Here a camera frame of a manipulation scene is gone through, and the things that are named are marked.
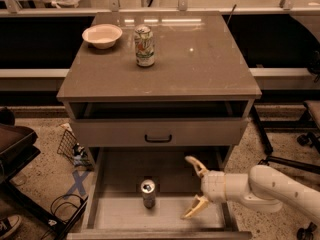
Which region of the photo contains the grey drawer cabinet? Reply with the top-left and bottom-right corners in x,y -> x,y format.
55,10 -> 263,240

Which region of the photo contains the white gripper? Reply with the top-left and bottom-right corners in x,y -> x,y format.
181,156 -> 250,219

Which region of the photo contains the black office chair base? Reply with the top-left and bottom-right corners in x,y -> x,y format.
250,100 -> 320,240

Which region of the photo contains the silver redbull can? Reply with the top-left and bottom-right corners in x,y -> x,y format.
140,179 -> 156,209

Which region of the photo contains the closed top drawer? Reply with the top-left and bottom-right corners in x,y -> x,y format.
70,119 -> 248,147

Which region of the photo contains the green white soda can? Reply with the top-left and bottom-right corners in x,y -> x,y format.
134,24 -> 155,67

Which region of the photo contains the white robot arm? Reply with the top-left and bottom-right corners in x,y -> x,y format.
182,156 -> 320,225

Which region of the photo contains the black chair at left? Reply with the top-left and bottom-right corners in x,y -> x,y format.
0,107 -> 87,240

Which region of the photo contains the black drawer handle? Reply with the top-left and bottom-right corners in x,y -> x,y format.
144,134 -> 172,143

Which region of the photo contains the open middle drawer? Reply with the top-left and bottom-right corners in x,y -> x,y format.
67,147 -> 252,240

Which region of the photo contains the metal railing frame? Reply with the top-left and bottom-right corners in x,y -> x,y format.
0,0 -> 320,18

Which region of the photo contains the black wire basket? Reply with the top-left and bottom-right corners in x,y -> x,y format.
57,130 -> 91,168

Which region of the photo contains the white paper bowl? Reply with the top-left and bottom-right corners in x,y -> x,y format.
82,24 -> 122,49

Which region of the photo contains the black cable on floor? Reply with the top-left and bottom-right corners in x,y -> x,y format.
39,193 -> 88,240

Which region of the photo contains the sneaker shoe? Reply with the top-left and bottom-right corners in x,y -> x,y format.
0,215 -> 22,240

